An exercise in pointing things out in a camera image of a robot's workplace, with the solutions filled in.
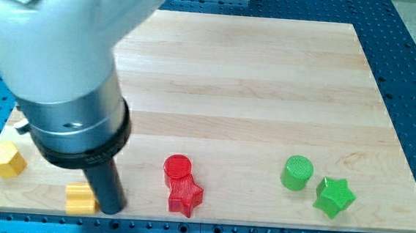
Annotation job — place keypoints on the yellow heart block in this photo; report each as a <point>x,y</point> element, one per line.
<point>80,199</point>

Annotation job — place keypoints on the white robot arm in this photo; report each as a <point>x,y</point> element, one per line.
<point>56,57</point>

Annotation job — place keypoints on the light wooden board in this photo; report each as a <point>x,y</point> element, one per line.
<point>239,96</point>

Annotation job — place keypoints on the red cylinder block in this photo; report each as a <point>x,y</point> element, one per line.
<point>176,167</point>

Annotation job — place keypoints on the red star block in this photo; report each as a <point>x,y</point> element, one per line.
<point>184,195</point>

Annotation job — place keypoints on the green cylinder block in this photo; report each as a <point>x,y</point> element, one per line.
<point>296,172</point>

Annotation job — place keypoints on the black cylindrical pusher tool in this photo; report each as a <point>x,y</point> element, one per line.
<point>98,166</point>

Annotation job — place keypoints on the green star block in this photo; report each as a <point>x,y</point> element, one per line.
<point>333,196</point>

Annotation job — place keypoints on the yellow hexagon block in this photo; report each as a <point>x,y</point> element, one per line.
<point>12,162</point>

